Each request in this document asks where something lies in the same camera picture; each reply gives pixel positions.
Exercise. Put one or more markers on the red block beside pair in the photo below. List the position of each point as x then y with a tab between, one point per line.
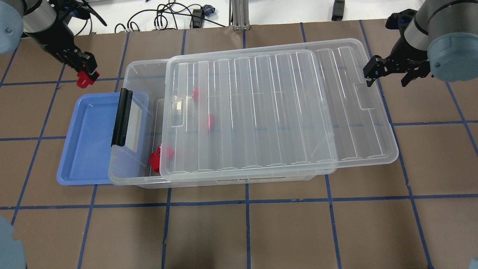
154	160

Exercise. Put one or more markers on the blue plastic tray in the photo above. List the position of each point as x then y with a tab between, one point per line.
87	148

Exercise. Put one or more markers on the aluminium frame post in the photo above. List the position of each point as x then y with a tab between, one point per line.
239	15

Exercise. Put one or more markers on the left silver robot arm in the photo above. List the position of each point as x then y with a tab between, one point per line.
41	21

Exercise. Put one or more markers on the red block middle in box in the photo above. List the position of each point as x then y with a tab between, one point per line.
211	122

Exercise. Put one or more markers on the red block pair lower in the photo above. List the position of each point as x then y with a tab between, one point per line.
166	152

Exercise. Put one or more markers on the red block upper in box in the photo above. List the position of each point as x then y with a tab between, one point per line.
195	95

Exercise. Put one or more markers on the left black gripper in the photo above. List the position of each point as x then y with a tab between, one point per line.
53	42

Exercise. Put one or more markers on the clear plastic storage box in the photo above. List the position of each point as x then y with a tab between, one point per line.
271	121

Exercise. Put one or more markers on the red block in box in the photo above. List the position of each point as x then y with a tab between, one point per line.
195	95
211	122

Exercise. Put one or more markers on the black box latch handle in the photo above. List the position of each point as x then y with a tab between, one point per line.
122	117

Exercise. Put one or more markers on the clear plastic box lid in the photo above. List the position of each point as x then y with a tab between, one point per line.
361	130

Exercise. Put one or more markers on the red block with stud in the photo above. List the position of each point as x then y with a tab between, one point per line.
85	79

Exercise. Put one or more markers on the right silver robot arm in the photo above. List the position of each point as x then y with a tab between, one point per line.
440	38

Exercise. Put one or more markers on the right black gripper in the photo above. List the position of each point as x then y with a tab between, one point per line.
406	59

